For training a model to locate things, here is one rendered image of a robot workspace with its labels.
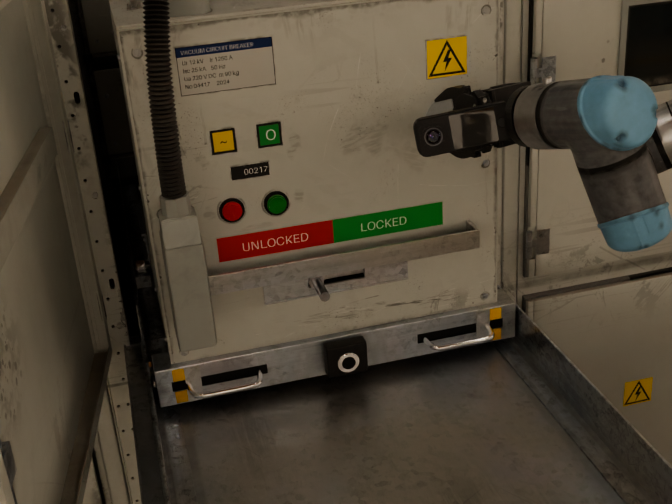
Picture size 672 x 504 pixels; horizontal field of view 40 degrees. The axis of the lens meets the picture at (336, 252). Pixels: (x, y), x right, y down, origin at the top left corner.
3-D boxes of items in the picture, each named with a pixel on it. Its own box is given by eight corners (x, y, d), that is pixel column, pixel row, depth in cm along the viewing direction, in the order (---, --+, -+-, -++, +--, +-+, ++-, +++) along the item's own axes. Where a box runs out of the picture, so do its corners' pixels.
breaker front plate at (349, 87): (498, 314, 140) (501, -12, 119) (175, 376, 130) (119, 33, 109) (494, 310, 141) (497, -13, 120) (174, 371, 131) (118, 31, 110)
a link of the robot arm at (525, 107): (539, 156, 102) (529, 82, 101) (513, 155, 106) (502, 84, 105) (591, 141, 106) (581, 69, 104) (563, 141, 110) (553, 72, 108)
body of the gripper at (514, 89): (509, 140, 121) (573, 139, 110) (455, 154, 117) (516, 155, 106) (500, 81, 119) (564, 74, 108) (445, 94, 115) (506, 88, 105)
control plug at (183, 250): (218, 347, 118) (200, 220, 110) (180, 354, 117) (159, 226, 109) (210, 318, 125) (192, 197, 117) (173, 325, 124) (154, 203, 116)
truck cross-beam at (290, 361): (515, 337, 142) (516, 302, 139) (160, 408, 131) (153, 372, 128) (501, 321, 146) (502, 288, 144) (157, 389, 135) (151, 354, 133)
